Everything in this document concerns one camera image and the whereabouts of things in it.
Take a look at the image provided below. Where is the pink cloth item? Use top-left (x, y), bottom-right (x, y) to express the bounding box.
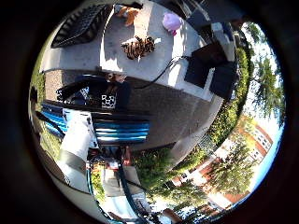
top-left (161, 11), bottom-right (184, 35)

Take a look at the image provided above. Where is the striped tiger plush toy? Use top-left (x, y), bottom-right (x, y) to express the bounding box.
top-left (120, 35), bottom-right (156, 61)

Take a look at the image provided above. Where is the orange white fox plush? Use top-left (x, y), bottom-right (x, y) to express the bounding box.
top-left (114, 4), bottom-right (142, 28)

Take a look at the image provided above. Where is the black flat case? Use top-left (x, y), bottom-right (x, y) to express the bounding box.
top-left (208, 61), bottom-right (239, 101)

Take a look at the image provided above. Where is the teal hose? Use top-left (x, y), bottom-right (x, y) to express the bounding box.
top-left (117, 161), bottom-right (148, 224)

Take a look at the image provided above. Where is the orange white building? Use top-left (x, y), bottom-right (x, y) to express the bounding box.
top-left (174, 117), bottom-right (274, 213)

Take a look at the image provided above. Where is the seated person in dark clothes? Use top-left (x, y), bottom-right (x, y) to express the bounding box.
top-left (55, 72), bottom-right (133, 110)

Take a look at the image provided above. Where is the dark folding chair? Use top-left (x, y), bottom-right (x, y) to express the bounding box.
top-left (186, 0), bottom-right (245, 42)

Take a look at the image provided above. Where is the black cable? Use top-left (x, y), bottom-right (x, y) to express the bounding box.
top-left (134, 55), bottom-right (192, 91)

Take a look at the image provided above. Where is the black wire basket container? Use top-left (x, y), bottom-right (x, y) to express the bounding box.
top-left (50, 3), bottom-right (109, 49)

